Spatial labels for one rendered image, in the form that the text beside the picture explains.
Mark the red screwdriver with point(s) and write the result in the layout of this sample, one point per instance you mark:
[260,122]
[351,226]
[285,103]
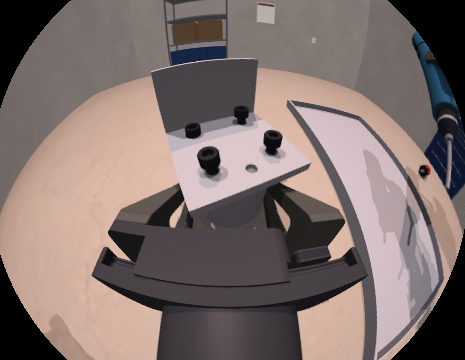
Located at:
[424,169]

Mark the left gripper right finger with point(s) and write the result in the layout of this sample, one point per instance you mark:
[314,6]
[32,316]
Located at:
[313,223]

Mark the shallow grey rectangular tray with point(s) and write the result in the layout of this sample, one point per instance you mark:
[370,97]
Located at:
[402,257]

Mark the dark blue electric screwdriver barrel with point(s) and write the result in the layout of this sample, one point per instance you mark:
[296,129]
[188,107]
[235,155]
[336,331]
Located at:
[444,108]

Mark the black socket head screw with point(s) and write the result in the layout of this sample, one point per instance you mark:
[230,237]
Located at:
[209,159]
[193,130]
[272,140]
[241,113]

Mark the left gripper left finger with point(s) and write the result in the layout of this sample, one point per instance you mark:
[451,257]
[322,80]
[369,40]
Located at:
[157,209]

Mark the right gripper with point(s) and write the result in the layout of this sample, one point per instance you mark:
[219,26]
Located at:
[430,57]

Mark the grey l-shaped bracket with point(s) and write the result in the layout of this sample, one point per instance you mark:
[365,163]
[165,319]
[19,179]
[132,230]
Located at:
[206,92]

